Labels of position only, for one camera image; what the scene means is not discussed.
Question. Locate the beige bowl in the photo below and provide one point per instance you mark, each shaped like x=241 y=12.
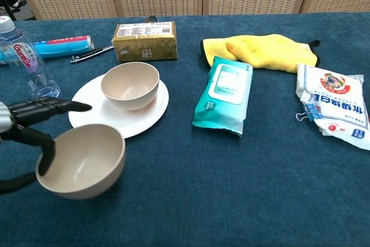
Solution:
x=130 y=88
x=86 y=157

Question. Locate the teal wet wipes pack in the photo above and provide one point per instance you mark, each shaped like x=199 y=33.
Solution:
x=222 y=99

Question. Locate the white round plate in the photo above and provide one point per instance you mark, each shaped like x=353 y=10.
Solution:
x=95 y=105

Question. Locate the blue plastic wrap roll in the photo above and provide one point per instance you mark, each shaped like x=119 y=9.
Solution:
x=63 y=46

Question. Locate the white sugar bag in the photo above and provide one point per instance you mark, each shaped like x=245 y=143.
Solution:
x=338 y=105

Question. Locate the blue binder clip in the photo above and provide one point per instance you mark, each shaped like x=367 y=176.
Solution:
x=313 y=112

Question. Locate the yellow microfiber cloth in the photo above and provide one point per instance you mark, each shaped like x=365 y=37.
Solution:
x=269 y=51

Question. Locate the gold rectangular box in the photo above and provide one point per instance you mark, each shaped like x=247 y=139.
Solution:
x=144 y=44

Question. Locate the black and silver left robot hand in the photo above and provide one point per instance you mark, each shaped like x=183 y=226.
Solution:
x=37 y=108

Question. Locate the clear plastic water bottle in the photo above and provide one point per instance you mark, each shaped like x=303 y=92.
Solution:
x=29 y=62

